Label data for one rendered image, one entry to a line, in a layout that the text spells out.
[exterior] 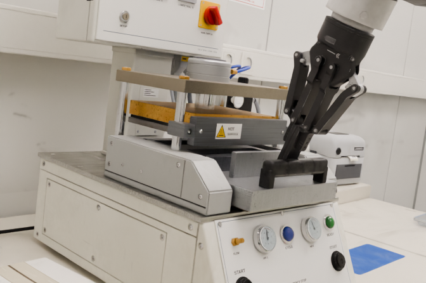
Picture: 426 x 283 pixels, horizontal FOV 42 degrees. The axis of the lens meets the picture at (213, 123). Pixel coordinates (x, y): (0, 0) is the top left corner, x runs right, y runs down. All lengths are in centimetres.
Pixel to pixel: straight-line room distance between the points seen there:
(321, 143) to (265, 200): 107
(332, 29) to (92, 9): 43
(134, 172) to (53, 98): 50
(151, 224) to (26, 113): 56
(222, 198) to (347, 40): 28
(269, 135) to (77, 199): 36
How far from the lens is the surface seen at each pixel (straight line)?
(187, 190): 79
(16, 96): 129
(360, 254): 134
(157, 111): 93
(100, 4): 99
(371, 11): 78
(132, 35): 103
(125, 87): 96
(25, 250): 112
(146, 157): 85
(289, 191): 84
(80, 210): 100
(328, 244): 97
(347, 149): 189
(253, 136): 94
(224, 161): 88
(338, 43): 79
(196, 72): 96
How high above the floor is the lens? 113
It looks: 6 degrees down
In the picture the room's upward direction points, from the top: 7 degrees clockwise
